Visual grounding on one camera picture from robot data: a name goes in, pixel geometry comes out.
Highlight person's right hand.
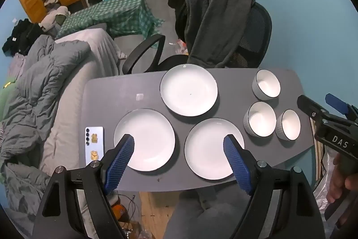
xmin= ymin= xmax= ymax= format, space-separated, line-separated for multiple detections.
xmin=328 ymin=155 xmax=347 ymax=203

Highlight black clothes pile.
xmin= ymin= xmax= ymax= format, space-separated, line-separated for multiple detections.
xmin=2 ymin=19 xmax=44 ymax=56

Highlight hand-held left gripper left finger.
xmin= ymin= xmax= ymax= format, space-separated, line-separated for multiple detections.
xmin=32 ymin=133 xmax=135 ymax=239

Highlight bed with grey sheet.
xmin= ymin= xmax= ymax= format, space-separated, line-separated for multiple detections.
xmin=39 ymin=57 xmax=124 ymax=172

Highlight green pillow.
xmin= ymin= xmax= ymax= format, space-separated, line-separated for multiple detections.
xmin=0 ymin=77 xmax=18 ymax=123

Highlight crumpled plastic wrapper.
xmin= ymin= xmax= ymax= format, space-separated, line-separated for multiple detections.
xmin=168 ymin=39 xmax=188 ymax=55

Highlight white smartphone with stickers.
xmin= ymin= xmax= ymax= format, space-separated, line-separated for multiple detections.
xmin=85 ymin=126 xmax=104 ymax=167

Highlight white bowl ribbed grey outside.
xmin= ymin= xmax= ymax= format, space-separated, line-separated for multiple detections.
xmin=252 ymin=69 xmax=281 ymax=101
xmin=275 ymin=109 xmax=301 ymax=141
xmin=243 ymin=101 xmax=277 ymax=136

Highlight black mesh office chair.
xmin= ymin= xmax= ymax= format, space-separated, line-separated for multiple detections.
xmin=122 ymin=0 xmax=273 ymax=74

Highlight beige clothes pile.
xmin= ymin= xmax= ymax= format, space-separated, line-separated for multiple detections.
xmin=38 ymin=5 xmax=71 ymax=31

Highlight grey quilted duvet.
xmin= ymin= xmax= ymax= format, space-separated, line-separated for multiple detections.
xmin=0 ymin=34 xmax=91 ymax=217

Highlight dark grey fleece robe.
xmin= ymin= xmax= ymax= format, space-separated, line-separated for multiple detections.
xmin=183 ymin=0 xmax=253 ymax=69

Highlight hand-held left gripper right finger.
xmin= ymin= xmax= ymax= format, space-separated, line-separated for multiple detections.
xmin=223 ymin=134 xmax=326 ymax=239

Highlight orange round object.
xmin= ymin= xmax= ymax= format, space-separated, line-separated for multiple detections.
xmin=112 ymin=204 xmax=125 ymax=222

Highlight green checked tablecloth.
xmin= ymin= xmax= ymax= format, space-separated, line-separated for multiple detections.
xmin=56 ymin=0 xmax=165 ymax=39

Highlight wooden frame strip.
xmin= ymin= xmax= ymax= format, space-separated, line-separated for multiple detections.
xmin=315 ymin=120 xmax=325 ymax=183

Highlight light grey blanket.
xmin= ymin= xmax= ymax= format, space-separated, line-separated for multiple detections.
xmin=56 ymin=28 xmax=128 ymax=83

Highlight clear plastic bag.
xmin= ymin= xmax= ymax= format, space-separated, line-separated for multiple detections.
xmin=313 ymin=149 xmax=346 ymax=224

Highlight white plate black rim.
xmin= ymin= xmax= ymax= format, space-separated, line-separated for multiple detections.
xmin=113 ymin=108 xmax=176 ymax=172
xmin=184 ymin=118 xmax=246 ymax=181
xmin=160 ymin=64 xmax=219 ymax=117

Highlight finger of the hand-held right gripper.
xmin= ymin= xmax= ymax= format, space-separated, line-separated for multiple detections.
xmin=325 ymin=93 xmax=358 ymax=125
xmin=297 ymin=95 xmax=330 ymax=123

